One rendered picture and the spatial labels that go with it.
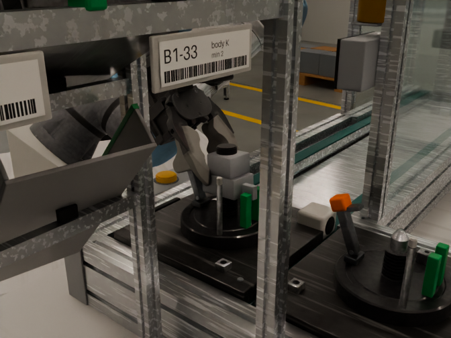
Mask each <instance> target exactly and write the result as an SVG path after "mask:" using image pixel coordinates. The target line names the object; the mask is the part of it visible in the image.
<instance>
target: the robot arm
mask: <svg viewBox="0 0 451 338"><path fill-rule="evenodd" d="M247 23H251V24H252V50H251V59H252V58H253V57H254V56H255V55H256V54H257V53H259V51H263V47H264V20H259V21H248V22H242V23H235V24H234V25H242V24H247ZM146 70H147V81H148V103H149V115H150V133H151V134H152V137H153V138H154V140H155V143H156V144H157V147H156V148H155V150H154V151H153V152H152V167H155V166H159V165H161V164H163V163H165V162H167V161H169V160H170V159H171V158H173V157H174V156H175V155H176V156H175V158H174V161H173V163H172V165H173V168H174V171H175V172H176V173H182V172H187V171H190V170H192V171H193V172H194V174H195V176H196V177H197V178H198V179H199V180H200V181H201V182H202V183H203V184H204V185H205V186H209V185H210V175H211V172H210V169H209V167H208V165H207V164H206V161H205V154H204V153H203V152H202V151H201V148H200V144H199V142H200V137H199V134H198V132H197V131H195V130H196V129H197V126H198V125H199V124H200V123H204V124H203V125H202V127H201V129H202V132H203V133H204V134H205V136H206V137H207V139H208V141H209V142H208V145H207V153H208V154H210V153H212V152H216V147H217V146H218V145H219V144H235V145H236V146H237V150H239V151H240V149H239V146H238V143H237V140H236V138H235V136H234V131H233V129H232V127H231V125H230V123H229V121H228V119H227V117H226V116H225V114H224V113H223V111H222V110H221V109H220V108H219V107H218V106H217V105H216V104H215V103H214V102H213V101H212V100H211V98H212V96H214V94H216V92H218V90H220V88H221V87H222V86H223V85H225V84H226V83H227V82H228V81H229V80H232V79H233V78H234V75H235V74H233V75H229V76H225V77H221V78H216V79H213V80H208V81H205V82H200V83H197V84H192V85H189V86H185V87H180V88H177V89H172V90H169V91H164V92H161V93H156V94H154V93H152V83H151V70H150V51H148V52H147V53H146ZM206 121H207V123H206ZM120 123H121V112H120V104H119V97H114V98H110V99H105V100H102V101H97V102H93V103H88V104H84V105H79V106H76V107H71V108H68V109H62V110H59V111H53V112H52V118H51V119H49V120H46V121H41V122H38V123H33V124H32V125H31V126H30V130H31V132H32V133H33V135H34V136H35V137H36V138H37V139H38V140H39V141H40V142H41V143H42V144H43V145H44V146H45V147H46V148H47V149H48V150H50V151H51V152H52V153H53V154H54V155H55V156H57V157H58V158H60V159H61V160H62V161H63V162H65V163H66V164H73V163H76V162H81V161H84V160H89V159H91V158H92V157H93V154H94V152H95V150H96V148H97V145H98V143H99V142H100V140H101V139H102V138H103V137H104V136H105V135H106V134H107V135H108V136H109V137H111V138H112V137H113V136H114V134H115V132H116V131H117V128H118V127H119V125H120Z"/></svg>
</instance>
